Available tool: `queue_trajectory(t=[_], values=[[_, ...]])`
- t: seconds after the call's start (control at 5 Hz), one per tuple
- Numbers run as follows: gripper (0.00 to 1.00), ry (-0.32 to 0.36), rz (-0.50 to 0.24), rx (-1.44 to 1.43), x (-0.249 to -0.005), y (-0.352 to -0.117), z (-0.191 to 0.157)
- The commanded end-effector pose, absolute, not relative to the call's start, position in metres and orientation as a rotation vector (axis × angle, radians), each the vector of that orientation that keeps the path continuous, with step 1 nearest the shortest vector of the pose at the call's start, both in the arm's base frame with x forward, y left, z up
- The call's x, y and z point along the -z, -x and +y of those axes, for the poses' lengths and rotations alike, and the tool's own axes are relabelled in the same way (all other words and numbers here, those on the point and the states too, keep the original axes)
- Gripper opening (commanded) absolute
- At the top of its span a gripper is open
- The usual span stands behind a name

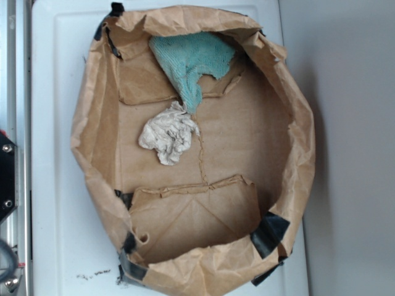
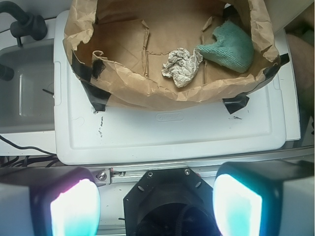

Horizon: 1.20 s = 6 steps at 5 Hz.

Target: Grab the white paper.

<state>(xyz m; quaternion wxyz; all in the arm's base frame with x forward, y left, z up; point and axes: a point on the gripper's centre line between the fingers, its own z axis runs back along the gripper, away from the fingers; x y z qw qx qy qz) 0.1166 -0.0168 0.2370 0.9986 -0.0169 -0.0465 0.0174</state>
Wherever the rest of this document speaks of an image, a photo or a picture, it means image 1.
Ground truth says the crumpled white paper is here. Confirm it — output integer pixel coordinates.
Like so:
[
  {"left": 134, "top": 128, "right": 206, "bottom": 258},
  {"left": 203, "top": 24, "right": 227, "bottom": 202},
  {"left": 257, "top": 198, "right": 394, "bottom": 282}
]
[{"left": 138, "top": 101, "right": 200, "bottom": 166}]

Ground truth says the brown paper bag tray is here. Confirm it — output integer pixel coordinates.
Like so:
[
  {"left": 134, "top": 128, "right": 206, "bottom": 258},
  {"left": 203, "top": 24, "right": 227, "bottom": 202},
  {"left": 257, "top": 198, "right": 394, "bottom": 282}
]
[{"left": 71, "top": 3, "right": 315, "bottom": 295}]

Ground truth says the teal green cloth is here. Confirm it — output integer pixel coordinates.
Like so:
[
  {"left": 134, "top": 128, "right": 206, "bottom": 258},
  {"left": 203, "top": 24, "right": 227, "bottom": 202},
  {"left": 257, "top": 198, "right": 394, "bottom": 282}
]
[{"left": 149, "top": 32, "right": 236, "bottom": 114}]

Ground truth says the white plastic tray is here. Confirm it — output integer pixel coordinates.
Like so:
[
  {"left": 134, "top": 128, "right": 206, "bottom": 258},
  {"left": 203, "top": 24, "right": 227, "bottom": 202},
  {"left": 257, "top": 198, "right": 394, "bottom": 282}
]
[{"left": 30, "top": 4, "right": 311, "bottom": 296}]

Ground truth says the black metal bracket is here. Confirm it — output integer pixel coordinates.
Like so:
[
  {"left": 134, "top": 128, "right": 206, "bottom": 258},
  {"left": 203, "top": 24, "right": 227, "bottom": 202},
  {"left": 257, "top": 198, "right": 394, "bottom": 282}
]
[{"left": 0, "top": 129, "right": 18, "bottom": 223}]

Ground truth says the black cable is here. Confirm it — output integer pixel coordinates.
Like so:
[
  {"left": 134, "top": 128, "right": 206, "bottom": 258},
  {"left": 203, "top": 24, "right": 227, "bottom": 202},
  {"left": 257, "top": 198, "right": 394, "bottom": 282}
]
[{"left": 0, "top": 239, "right": 18, "bottom": 280}]

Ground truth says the aluminium rail frame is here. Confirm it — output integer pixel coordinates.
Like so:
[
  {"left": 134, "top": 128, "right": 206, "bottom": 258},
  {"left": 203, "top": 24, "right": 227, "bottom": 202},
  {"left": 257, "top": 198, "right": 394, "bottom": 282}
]
[{"left": 1, "top": 1, "right": 33, "bottom": 295}]

